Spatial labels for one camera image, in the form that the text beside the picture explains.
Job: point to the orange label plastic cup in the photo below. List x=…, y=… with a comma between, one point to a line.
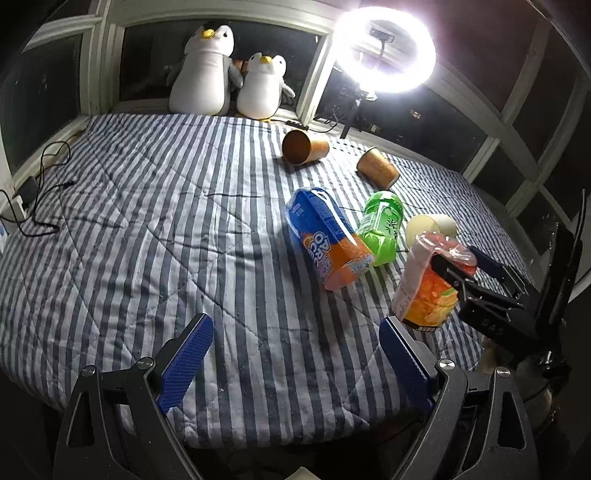
x=423, y=299

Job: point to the white power strip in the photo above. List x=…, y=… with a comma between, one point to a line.
x=14, y=212

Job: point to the black tripod stand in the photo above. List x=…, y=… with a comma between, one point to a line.
x=355, y=117

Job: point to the blue orange bottle cup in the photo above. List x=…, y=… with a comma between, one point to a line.
x=339, y=255

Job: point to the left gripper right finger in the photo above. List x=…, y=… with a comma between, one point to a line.
x=476, y=426

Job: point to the phone clamp holder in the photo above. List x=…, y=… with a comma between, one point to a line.
x=383, y=36

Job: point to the brown paper cup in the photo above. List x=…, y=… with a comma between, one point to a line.
x=300, y=147

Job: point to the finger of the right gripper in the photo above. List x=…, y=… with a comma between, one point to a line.
x=510, y=279
x=459, y=278

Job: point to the green plastic bottle cup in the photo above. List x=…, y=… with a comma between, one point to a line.
x=380, y=226

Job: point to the orange glitter paper cup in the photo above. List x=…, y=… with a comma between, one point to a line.
x=374, y=165

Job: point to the ring light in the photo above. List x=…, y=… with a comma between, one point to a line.
x=394, y=68

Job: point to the large penguin plush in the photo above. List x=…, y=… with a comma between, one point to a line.
x=205, y=79

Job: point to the blue striped quilt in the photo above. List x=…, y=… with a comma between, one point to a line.
x=163, y=217

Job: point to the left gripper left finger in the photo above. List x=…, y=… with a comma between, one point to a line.
x=115, y=425

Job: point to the black power strip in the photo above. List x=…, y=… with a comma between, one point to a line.
x=296, y=124

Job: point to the small penguin plush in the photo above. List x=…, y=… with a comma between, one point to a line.
x=263, y=87

